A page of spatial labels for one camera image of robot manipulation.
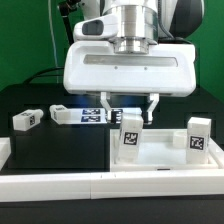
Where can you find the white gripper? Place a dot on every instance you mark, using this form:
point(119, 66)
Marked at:
point(93, 67)

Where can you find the white square tabletop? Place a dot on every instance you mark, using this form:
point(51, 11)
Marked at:
point(157, 153)

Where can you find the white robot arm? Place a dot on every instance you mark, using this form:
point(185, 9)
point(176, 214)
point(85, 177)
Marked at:
point(134, 47)

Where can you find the white sheet with fiducial markers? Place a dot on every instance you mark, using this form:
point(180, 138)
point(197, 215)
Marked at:
point(97, 115)

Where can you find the white front fence bar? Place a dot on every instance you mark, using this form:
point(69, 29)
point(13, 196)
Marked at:
point(20, 188)

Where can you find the white fence bar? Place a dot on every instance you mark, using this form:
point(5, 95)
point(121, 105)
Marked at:
point(5, 151)
point(20, 188)

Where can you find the white left fence bar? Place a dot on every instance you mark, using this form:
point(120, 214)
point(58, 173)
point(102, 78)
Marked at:
point(5, 151)

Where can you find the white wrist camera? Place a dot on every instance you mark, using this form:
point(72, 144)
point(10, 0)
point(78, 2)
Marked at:
point(104, 27)

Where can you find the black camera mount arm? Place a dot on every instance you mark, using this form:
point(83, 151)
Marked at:
point(66, 7)

